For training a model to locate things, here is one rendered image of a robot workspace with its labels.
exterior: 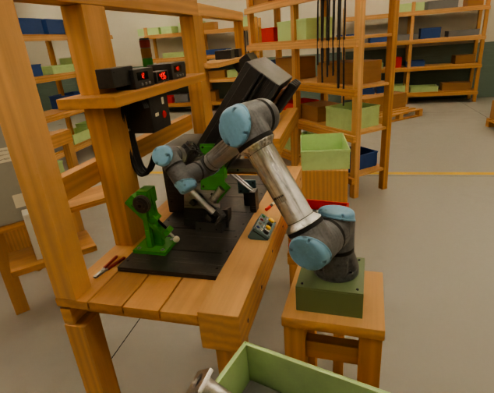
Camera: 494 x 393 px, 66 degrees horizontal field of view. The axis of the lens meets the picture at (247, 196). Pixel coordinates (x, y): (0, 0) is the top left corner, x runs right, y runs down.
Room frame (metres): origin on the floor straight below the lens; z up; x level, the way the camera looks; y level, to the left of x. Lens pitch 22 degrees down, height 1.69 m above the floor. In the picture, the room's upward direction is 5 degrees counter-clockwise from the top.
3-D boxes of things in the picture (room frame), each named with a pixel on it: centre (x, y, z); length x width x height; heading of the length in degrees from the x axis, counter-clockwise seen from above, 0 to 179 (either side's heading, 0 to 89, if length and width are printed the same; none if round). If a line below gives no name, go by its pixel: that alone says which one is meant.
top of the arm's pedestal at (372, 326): (1.10, -0.28, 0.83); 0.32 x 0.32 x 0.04; 71
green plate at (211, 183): (1.68, 0.14, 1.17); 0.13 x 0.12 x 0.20; 163
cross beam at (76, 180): (1.88, 0.53, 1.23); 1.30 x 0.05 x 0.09; 163
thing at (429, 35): (9.38, -3.96, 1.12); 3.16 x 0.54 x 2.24; 75
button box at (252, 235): (1.50, -0.06, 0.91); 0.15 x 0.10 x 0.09; 163
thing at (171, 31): (10.67, 0.91, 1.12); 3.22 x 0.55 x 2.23; 75
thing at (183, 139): (1.91, 0.28, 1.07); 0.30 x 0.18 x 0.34; 163
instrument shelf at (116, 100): (1.85, 0.42, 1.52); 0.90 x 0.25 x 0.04; 163
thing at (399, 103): (7.84, -3.00, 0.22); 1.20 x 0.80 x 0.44; 115
